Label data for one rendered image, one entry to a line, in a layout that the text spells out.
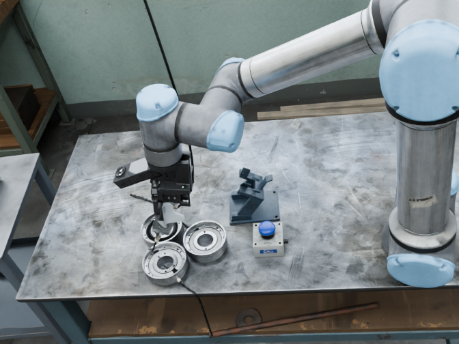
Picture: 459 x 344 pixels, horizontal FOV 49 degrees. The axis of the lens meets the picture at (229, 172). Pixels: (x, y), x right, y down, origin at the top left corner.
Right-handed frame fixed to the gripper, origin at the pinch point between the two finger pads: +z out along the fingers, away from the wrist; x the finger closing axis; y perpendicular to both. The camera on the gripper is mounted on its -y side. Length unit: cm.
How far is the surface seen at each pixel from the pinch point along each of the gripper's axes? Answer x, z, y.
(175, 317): -4.4, 38.4, 0.3
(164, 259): -3.5, 11.8, -0.4
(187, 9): 161, 36, -17
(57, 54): 159, 64, -90
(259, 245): -2.2, 5.7, 22.1
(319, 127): 43, 9, 39
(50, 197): 48, 53, -56
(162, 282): -10.5, 10.4, 0.5
